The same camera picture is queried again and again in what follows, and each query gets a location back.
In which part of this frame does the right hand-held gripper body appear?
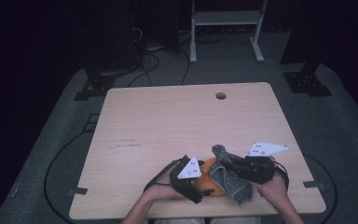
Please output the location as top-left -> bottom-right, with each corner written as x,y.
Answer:
243,142 -> 290,185

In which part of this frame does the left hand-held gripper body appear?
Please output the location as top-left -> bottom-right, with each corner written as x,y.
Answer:
169,154 -> 207,205

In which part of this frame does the orange plush toy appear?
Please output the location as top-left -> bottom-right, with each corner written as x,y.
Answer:
195,157 -> 228,198

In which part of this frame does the grey fluffy cloth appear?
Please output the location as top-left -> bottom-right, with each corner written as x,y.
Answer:
209,144 -> 254,208

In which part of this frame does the person's right hand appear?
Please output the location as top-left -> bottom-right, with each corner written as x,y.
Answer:
251,155 -> 290,208

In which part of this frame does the person's left hand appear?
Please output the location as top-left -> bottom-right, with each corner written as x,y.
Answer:
142,172 -> 186,203

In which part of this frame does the black stand with flat base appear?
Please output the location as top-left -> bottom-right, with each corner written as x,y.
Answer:
280,0 -> 334,98
74,62 -> 117,102

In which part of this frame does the dark equipment cabinet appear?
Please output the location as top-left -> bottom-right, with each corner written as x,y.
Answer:
83,0 -> 144,76

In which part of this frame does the left hand-held gripper black cable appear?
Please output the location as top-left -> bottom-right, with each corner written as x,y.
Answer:
143,159 -> 182,192

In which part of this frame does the hand-held gripper black cable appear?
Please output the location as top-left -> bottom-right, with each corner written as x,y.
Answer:
143,159 -> 182,192
273,161 -> 291,191

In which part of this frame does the right hand-held gripper black cable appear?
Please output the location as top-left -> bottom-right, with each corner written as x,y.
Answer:
273,161 -> 291,191

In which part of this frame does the long black floor cable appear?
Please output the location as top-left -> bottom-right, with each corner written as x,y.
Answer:
302,153 -> 338,224
43,130 -> 91,224

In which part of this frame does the bundle of dark cables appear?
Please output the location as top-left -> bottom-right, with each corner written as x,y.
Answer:
195,30 -> 228,45

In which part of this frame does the white metal stand frame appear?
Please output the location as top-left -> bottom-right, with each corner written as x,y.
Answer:
189,0 -> 269,64

